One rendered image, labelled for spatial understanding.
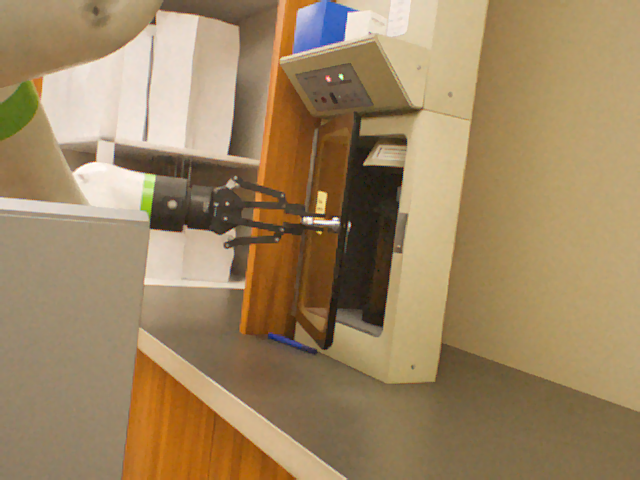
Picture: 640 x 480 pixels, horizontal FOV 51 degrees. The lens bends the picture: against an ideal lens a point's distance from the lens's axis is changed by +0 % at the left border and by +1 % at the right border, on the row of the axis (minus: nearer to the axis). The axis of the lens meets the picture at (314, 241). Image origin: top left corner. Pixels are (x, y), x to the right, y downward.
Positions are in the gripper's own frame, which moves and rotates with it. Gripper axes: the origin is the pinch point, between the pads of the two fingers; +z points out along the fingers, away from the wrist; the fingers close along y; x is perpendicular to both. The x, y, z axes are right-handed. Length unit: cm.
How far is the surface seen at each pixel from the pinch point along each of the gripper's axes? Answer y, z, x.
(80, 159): 10, -67, 200
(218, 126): 27, -11, 128
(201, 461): -41.7, -13.4, -6.2
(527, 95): 33, 51, 22
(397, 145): 15.7, 16.1, 2.7
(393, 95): 22.7, 11.1, -6.9
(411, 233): 0.2, 17.1, -8.0
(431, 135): 17.1, 18.5, -7.4
